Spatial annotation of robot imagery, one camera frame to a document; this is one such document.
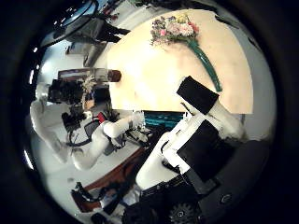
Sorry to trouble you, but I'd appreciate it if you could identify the dark brown vase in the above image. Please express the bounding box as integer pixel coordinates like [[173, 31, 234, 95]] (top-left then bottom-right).
[[107, 69, 122, 83]]

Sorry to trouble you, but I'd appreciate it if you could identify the teal box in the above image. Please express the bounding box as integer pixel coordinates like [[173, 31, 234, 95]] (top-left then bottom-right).
[[143, 110, 185, 131]]

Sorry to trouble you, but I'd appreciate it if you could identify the flower bouquet with green wrap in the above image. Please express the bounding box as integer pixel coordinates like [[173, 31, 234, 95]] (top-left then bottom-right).
[[149, 13, 223, 93]]

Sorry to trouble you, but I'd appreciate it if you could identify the black cable bundle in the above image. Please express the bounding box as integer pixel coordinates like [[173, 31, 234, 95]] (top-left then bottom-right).
[[65, 119, 95, 148]]

